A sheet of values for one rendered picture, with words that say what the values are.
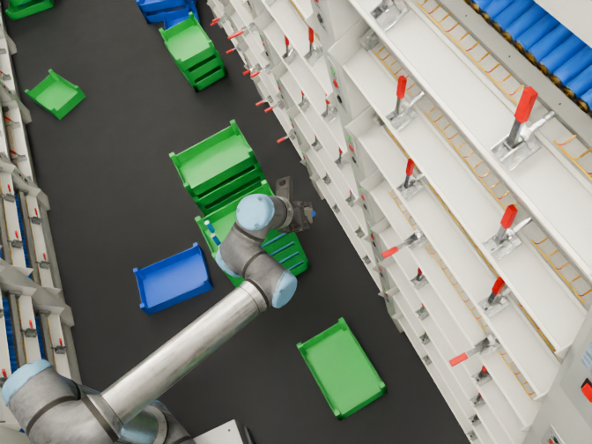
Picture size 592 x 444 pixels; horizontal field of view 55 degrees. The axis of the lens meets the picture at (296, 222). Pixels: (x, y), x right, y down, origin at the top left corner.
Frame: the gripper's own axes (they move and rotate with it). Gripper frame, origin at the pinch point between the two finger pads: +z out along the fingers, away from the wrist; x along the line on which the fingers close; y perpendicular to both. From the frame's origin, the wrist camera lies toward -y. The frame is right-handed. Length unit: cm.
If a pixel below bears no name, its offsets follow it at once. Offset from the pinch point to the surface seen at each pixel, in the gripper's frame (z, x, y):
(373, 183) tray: -34.4, 31.3, 2.5
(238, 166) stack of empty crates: 35, -38, -27
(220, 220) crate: 26, -45, -6
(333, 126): -24.8, 21.7, -15.7
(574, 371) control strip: -91, 64, 37
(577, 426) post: -80, 63, 46
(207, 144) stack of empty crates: 40, -53, -41
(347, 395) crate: 33, -11, 65
